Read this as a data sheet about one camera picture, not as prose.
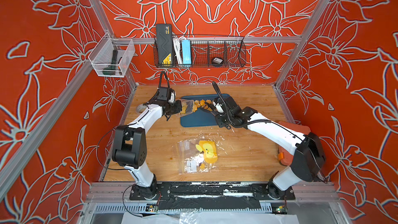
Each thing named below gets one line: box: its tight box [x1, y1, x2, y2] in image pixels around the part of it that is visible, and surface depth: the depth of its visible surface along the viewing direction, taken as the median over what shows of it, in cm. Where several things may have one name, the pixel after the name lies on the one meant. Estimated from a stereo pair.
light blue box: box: [181, 39, 192, 65], surface depth 92 cm
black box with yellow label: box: [155, 23, 174, 65], surface depth 89 cm
